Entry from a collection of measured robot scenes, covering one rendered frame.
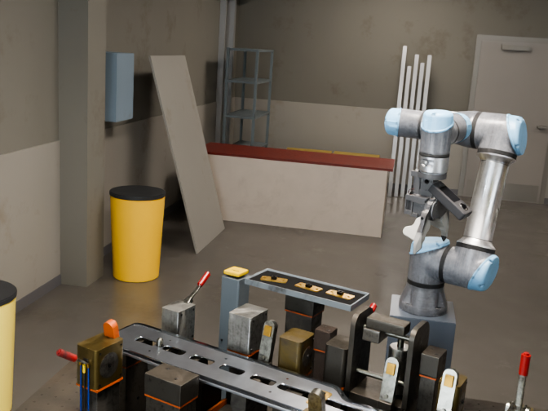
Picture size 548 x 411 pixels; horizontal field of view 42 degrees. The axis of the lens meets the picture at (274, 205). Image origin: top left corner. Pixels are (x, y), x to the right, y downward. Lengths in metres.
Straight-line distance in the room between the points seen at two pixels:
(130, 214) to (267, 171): 2.33
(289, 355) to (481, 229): 0.68
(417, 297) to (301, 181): 5.25
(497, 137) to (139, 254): 3.85
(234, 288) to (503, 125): 0.97
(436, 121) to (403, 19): 8.26
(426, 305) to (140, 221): 3.57
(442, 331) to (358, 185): 5.19
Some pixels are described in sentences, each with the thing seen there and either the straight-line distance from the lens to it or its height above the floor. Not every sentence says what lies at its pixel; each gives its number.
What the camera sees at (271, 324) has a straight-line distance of 2.09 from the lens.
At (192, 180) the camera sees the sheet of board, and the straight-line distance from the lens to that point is 6.68.
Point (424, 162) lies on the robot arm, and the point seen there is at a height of 1.63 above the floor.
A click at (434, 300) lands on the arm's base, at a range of 2.28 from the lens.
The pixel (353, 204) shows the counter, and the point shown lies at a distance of 7.42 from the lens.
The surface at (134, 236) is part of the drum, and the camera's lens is 5.58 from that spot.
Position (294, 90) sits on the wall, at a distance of 10.16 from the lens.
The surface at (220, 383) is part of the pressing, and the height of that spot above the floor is 1.00.
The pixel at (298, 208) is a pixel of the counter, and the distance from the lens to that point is 7.50.
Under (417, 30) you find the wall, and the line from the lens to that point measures 10.02.
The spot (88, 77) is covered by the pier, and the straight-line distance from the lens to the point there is 5.31.
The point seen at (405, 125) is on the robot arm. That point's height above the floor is 1.70.
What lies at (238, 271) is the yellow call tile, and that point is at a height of 1.16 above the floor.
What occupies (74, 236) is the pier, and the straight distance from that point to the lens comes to 5.54.
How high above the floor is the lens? 1.89
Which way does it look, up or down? 13 degrees down
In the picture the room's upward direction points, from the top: 4 degrees clockwise
